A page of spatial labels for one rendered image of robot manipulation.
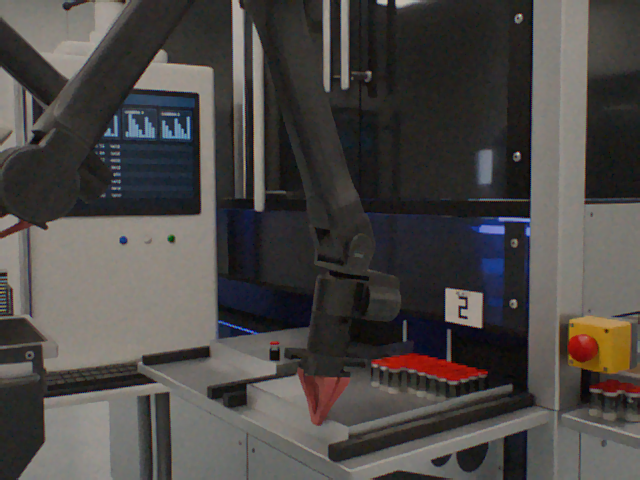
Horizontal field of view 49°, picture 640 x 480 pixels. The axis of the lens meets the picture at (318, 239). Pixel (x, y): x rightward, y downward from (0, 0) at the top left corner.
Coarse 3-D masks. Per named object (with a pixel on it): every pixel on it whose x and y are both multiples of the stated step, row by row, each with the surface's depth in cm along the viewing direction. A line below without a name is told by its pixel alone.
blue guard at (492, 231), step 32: (224, 224) 194; (256, 224) 180; (288, 224) 168; (384, 224) 140; (416, 224) 132; (448, 224) 126; (480, 224) 120; (512, 224) 114; (224, 256) 195; (256, 256) 181; (288, 256) 168; (384, 256) 140; (416, 256) 133; (448, 256) 126; (480, 256) 120; (512, 256) 115; (416, 288) 133; (448, 288) 126; (480, 288) 120; (512, 288) 115; (512, 320) 115
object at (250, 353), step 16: (240, 336) 151; (256, 336) 153; (272, 336) 156; (288, 336) 158; (304, 336) 161; (224, 352) 142; (240, 352) 136; (256, 352) 150; (352, 352) 136; (368, 352) 139; (384, 352) 141; (400, 352) 144; (240, 368) 137; (256, 368) 132; (272, 368) 127; (288, 368) 128
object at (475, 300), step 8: (448, 296) 126; (456, 296) 125; (472, 296) 122; (480, 296) 120; (448, 304) 126; (456, 304) 125; (464, 304) 123; (472, 304) 122; (480, 304) 120; (448, 312) 126; (456, 312) 125; (464, 312) 123; (472, 312) 122; (480, 312) 120; (448, 320) 126; (456, 320) 125; (464, 320) 123; (472, 320) 122; (480, 320) 120
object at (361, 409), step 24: (264, 384) 115; (288, 384) 117; (360, 384) 125; (264, 408) 109; (288, 408) 103; (336, 408) 111; (360, 408) 111; (384, 408) 111; (408, 408) 111; (432, 408) 102; (456, 408) 105; (312, 432) 99; (336, 432) 94; (360, 432) 93
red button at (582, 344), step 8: (576, 336) 102; (584, 336) 101; (568, 344) 103; (576, 344) 101; (584, 344) 101; (592, 344) 101; (568, 352) 103; (576, 352) 101; (584, 352) 101; (592, 352) 100; (576, 360) 102; (584, 360) 101
